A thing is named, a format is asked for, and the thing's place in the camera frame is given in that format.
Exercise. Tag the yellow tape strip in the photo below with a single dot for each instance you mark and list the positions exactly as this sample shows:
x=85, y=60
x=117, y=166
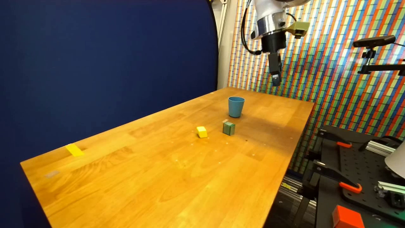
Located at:
x=74, y=150

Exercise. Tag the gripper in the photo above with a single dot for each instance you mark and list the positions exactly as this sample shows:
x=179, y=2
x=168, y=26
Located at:
x=274, y=41

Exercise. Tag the red box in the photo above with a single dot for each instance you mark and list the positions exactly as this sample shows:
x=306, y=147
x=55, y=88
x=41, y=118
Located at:
x=346, y=218

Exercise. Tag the blue cup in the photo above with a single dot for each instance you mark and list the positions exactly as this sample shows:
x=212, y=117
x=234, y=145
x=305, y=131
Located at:
x=236, y=107

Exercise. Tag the aluminium profile bar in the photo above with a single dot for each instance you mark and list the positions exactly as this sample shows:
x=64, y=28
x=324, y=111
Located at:
x=390, y=190
x=381, y=148

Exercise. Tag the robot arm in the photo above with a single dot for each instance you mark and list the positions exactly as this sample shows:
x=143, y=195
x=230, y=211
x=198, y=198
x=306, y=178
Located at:
x=269, y=12

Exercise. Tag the multicoloured striped backdrop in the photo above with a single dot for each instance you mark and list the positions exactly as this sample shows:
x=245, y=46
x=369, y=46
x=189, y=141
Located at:
x=329, y=69

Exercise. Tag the camera on mount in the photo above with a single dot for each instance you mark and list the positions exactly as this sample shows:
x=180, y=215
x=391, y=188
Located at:
x=375, y=42

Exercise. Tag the dark blue backdrop screen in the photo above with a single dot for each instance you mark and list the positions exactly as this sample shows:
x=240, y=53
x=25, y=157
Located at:
x=95, y=63

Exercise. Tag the green block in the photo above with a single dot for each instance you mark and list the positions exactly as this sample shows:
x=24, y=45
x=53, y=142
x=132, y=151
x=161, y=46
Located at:
x=228, y=129

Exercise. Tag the yellow block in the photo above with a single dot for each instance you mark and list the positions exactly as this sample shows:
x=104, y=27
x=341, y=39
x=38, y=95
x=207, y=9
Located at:
x=202, y=132

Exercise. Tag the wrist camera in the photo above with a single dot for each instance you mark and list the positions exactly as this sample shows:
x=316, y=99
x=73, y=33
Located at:
x=298, y=29

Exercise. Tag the grey tape strip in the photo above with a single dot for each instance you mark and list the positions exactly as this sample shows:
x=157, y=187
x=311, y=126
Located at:
x=52, y=174

